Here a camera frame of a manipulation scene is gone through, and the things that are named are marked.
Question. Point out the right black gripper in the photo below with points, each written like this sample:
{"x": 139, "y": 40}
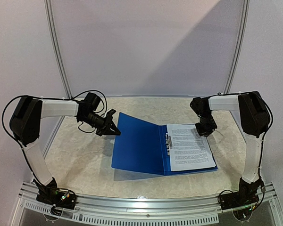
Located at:
{"x": 206, "y": 128}

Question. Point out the printed paper sheet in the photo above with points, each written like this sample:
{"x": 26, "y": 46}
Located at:
{"x": 188, "y": 150}

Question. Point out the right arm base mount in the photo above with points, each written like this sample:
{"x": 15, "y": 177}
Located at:
{"x": 245, "y": 201}

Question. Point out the metal folder clip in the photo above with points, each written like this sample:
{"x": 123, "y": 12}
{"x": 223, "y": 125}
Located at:
{"x": 168, "y": 143}

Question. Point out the aluminium front rail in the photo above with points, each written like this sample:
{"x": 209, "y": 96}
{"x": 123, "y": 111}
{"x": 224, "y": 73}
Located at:
{"x": 100, "y": 211}

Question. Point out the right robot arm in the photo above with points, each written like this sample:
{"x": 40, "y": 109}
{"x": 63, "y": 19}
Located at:
{"x": 255, "y": 118}

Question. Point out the blue plastic folder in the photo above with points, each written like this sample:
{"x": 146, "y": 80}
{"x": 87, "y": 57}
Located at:
{"x": 141, "y": 147}

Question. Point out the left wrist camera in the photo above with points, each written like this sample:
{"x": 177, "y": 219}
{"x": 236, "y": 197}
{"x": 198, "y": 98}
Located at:
{"x": 110, "y": 112}

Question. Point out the right aluminium frame post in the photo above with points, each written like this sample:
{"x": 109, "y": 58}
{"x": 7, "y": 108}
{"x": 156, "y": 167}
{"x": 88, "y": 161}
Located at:
{"x": 238, "y": 45}

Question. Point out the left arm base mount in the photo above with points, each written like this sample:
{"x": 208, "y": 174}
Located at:
{"x": 54, "y": 196}

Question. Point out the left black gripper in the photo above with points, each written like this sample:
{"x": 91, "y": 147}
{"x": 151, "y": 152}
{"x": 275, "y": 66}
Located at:
{"x": 104, "y": 129}

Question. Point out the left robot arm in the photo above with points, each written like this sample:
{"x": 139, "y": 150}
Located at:
{"x": 25, "y": 124}

